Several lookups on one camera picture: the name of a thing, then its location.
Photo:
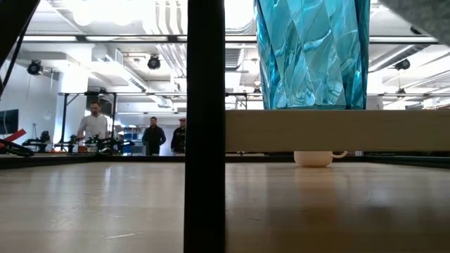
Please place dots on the teal faceted plastic cup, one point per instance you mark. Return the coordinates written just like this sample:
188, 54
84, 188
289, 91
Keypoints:
309, 52

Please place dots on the wooden shelf with black side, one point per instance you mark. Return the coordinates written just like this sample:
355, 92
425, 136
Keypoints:
316, 130

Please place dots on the person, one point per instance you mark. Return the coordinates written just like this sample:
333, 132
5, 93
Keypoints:
179, 138
93, 126
153, 137

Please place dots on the blue cabinet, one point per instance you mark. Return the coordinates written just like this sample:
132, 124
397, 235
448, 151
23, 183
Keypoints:
133, 138

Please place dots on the small mug with orange interior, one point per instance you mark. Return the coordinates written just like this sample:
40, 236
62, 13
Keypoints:
313, 159

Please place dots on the black ceiling spotlight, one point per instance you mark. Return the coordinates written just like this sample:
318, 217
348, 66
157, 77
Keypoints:
34, 66
402, 64
153, 62

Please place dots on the red bar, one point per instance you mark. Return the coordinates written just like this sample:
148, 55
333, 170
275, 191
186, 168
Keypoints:
14, 135

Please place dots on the black background gantry frame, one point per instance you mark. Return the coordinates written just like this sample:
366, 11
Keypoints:
88, 93

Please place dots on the dark wall monitor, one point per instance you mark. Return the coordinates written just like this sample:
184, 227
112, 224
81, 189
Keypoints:
8, 121

